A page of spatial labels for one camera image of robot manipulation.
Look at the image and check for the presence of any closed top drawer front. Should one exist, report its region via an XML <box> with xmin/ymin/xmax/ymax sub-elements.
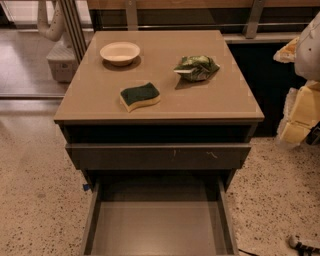
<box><xmin>66</xmin><ymin>143</ymin><xmax>251</xmax><ymax>170</ymax></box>

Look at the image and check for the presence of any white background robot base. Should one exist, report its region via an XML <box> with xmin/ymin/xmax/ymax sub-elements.
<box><xmin>37</xmin><ymin>1</ymin><xmax>77</xmax><ymax>83</ymax></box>

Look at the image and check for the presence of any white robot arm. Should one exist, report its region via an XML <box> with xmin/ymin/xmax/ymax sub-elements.
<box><xmin>273</xmin><ymin>13</ymin><xmax>320</xmax><ymax>147</ymax></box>

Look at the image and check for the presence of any brown drawer cabinet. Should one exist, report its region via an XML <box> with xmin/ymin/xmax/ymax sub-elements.
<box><xmin>54</xmin><ymin>31</ymin><xmax>263</xmax><ymax>256</ymax></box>

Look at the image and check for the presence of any wooden metal background shelf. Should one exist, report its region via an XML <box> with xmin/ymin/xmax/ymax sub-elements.
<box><xmin>87</xmin><ymin>0</ymin><xmax>320</xmax><ymax>43</ymax></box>

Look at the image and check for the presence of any metal frame post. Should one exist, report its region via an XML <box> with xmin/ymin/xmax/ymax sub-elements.
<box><xmin>58</xmin><ymin>0</ymin><xmax>87</xmax><ymax>64</ymax></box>

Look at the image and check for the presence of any white shallow bowl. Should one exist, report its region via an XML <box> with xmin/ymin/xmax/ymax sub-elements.
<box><xmin>100</xmin><ymin>42</ymin><xmax>140</xmax><ymax>66</ymax></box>

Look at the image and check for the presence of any crumpled green chip bag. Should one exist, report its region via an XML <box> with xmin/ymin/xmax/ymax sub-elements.
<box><xmin>174</xmin><ymin>55</ymin><xmax>220</xmax><ymax>82</ymax></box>

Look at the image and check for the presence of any white floor power strip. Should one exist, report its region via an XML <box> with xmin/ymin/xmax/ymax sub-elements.
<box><xmin>288</xmin><ymin>235</ymin><xmax>320</xmax><ymax>256</ymax></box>

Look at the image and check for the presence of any blue tape piece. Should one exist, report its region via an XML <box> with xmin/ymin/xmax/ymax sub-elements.
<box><xmin>83</xmin><ymin>184</ymin><xmax>90</xmax><ymax>191</ymax></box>

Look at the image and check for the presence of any green and yellow sponge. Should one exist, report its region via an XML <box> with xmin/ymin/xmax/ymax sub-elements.
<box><xmin>120</xmin><ymin>83</ymin><xmax>161</xmax><ymax>112</ymax></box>

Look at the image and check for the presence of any open middle drawer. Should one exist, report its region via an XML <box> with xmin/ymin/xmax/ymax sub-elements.
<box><xmin>80</xmin><ymin>176</ymin><xmax>239</xmax><ymax>256</ymax></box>

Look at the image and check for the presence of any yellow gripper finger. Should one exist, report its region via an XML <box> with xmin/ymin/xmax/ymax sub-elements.
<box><xmin>273</xmin><ymin>37</ymin><xmax>299</xmax><ymax>63</ymax></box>
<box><xmin>279</xmin><ymin>83</ymin><xmax>320</xmax><ymax>144</ymax></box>

